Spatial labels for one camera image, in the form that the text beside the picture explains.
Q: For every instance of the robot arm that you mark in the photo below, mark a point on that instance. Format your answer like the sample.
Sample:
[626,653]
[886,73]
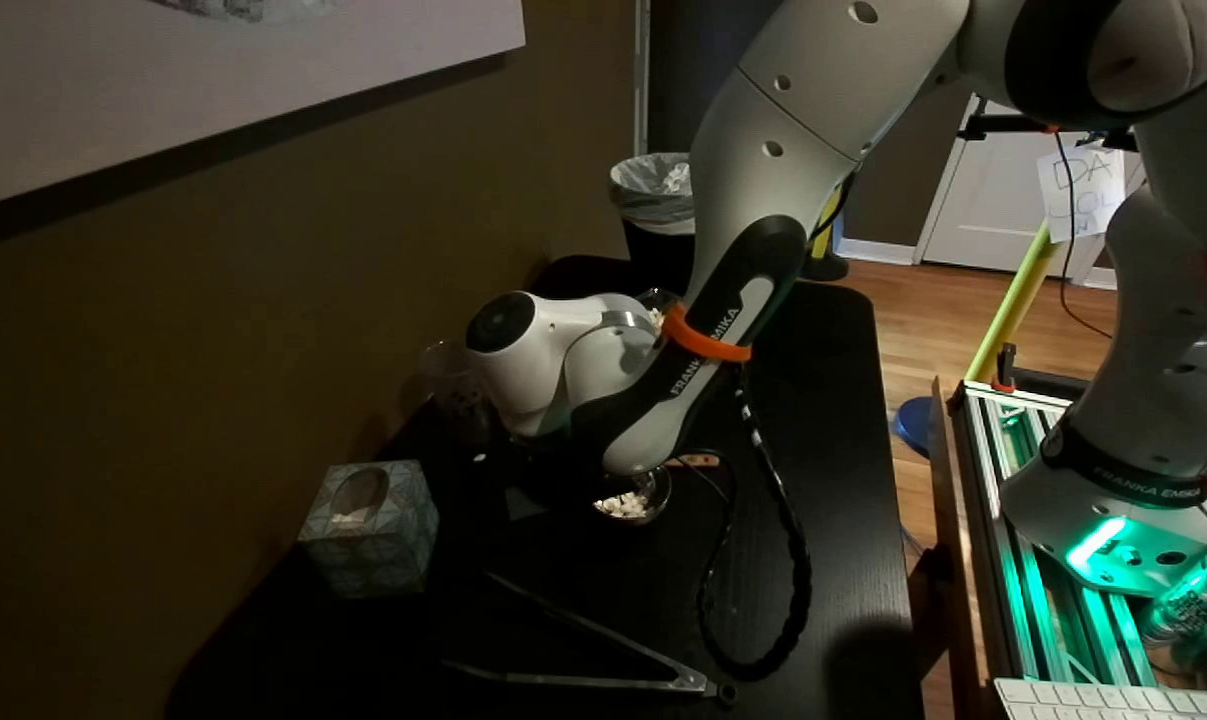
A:
[813,120]

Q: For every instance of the silver bowl with popcorn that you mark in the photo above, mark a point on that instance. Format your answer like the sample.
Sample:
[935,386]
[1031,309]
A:
[628,503]

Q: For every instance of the patterned tissue box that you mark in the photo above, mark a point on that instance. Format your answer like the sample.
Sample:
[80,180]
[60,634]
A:
[373,540]

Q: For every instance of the small wooden piece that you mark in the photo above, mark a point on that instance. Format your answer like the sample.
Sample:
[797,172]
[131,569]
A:
[698,460]

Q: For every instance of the clear glass cup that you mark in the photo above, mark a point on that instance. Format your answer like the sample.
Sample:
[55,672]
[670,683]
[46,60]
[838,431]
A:
[451,385]

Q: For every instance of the black trash can with liner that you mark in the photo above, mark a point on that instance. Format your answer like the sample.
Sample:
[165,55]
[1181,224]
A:
[653,190]

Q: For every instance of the blue round object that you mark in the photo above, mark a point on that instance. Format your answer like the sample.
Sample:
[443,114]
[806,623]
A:
[913,425]

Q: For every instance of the metal tongs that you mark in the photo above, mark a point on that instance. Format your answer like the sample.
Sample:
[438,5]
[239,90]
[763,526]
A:
[603,683]

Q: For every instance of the black clamp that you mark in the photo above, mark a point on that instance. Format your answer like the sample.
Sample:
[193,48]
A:
[1006,368]

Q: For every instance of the yellow stand pole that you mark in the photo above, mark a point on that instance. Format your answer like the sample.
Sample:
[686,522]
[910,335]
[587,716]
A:
[1011,305]

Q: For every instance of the white door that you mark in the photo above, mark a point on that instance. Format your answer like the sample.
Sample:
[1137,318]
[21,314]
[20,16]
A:
[993,200]

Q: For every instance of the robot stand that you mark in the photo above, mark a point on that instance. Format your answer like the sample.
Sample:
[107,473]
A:
[1013,600]

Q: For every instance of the white paper note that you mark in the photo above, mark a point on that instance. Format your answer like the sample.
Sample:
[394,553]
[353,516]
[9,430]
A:
[1081,195]

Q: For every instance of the white keyboard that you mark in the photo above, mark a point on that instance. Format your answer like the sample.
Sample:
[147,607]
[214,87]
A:
[1113,702]

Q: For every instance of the drink can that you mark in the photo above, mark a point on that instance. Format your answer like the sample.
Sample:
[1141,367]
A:
[1193,595]

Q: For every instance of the framed wall picture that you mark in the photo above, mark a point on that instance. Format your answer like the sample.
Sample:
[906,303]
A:
[163,80]

